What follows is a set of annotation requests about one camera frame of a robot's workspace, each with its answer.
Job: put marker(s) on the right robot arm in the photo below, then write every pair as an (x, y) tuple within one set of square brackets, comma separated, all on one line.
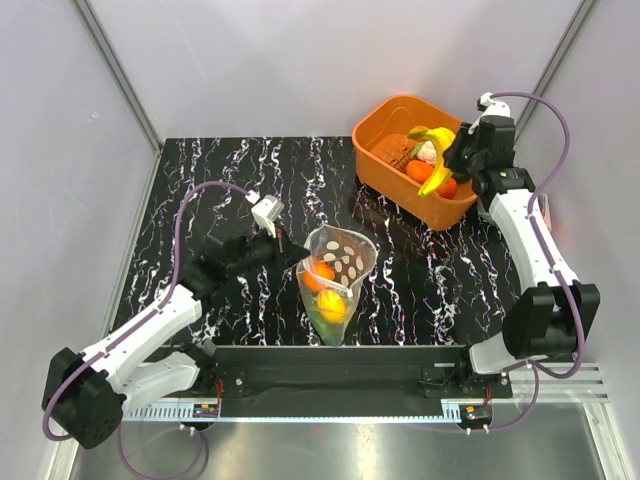
[(555, 310)]

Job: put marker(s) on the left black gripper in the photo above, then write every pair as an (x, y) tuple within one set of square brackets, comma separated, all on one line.
[(285, 253)]

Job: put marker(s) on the fake orange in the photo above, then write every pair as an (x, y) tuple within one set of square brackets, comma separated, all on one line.
[(419, 171), (319, 270), (449, 189)]

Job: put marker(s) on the white fake cauliflower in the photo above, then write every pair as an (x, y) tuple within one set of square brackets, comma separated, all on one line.
[(426, 152)]

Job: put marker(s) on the clear polka dot zip bag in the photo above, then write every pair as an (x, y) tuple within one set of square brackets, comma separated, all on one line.
[(350, 254)]

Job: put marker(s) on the slotted cable duct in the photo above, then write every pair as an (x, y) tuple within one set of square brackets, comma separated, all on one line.
[(236, 411)]

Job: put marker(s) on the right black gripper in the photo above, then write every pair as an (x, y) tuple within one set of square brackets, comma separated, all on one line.
[(450, 157)]

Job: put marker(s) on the yellow fake lemon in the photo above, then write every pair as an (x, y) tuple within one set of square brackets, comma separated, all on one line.
[(331, 306)]

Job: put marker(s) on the green fake cucumber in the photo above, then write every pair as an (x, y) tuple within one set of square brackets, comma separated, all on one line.
[(331, 334)]

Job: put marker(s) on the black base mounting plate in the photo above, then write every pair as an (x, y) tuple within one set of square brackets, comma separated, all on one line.
[(383, 378)]

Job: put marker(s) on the orange plastic basket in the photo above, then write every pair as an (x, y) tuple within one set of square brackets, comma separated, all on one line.
[(383, 151)]

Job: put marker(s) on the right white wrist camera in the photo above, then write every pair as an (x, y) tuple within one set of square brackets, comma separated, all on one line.
[(488, 106)]

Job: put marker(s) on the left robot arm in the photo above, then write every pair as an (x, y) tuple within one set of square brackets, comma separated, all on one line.
[(88, 393)]

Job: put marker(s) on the yellow fake bananas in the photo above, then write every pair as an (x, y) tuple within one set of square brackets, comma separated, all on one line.
[(442, 138)]

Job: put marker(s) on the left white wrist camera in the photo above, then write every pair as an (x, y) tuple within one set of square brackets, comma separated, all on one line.
[(265, 211)]

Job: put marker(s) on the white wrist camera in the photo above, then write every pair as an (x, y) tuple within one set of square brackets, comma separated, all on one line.
[(265, 211), (488, 106)]

